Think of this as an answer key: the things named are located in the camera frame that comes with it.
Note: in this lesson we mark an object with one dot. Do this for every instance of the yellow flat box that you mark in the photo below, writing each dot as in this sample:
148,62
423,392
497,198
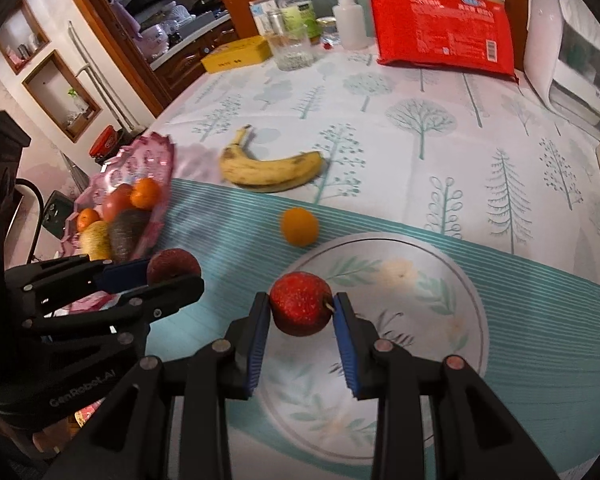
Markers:
236,54

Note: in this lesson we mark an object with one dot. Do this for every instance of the small metal can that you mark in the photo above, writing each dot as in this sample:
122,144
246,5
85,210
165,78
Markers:
276,19

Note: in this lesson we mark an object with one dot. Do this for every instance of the red lychee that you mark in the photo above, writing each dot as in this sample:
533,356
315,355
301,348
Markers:
171,263
301,304

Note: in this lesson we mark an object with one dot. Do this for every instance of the clear glass cup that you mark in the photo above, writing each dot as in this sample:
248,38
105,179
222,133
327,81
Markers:
291,50

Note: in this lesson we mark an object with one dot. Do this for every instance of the red apple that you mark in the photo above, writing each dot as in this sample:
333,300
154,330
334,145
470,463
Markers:
117,201

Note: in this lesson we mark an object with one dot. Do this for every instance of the small orange mandarin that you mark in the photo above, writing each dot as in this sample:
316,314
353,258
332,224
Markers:
85,218

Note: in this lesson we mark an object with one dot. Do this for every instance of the small yellow-orange kumquat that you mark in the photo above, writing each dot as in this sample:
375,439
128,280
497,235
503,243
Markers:
299,227

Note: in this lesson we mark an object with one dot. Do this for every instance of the red lid container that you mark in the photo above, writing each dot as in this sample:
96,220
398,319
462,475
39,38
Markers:
106,141

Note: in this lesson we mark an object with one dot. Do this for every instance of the white appliance with towel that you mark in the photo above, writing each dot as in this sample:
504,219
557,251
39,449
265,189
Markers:
562,60

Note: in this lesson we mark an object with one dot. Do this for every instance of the white squeeze bottle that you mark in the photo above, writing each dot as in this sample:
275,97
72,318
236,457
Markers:
341,23

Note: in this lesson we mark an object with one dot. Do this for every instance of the red snack package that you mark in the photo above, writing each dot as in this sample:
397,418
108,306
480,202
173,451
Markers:
469,35

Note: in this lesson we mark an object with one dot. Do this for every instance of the clear bottle green label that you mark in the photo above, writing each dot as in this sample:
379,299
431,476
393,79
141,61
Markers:
299,14

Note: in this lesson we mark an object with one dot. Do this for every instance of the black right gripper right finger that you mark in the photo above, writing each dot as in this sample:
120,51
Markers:
377,369

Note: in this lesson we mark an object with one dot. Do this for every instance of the yellow pear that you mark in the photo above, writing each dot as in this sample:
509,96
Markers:
95,241

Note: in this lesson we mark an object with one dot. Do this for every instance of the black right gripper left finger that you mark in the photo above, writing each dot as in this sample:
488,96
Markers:
227,369

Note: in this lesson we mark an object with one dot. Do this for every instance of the dark avocado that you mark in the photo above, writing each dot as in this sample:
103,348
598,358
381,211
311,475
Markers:
125,231

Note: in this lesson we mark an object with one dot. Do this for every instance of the tree pattern tablecloth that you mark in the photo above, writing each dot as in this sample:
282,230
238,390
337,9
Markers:
457,213

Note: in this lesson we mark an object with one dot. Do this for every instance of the small white blue carton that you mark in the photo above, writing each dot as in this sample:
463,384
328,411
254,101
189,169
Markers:
259,10

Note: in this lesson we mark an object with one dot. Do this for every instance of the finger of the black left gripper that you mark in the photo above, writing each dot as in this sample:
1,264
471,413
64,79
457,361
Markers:
133,310
75,277

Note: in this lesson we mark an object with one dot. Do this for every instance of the yellow spotted banana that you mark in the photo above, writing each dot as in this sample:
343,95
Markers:
267,176

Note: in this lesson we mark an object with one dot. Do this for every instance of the pink plastic fruit plate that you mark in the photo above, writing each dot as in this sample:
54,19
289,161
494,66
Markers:
148,156

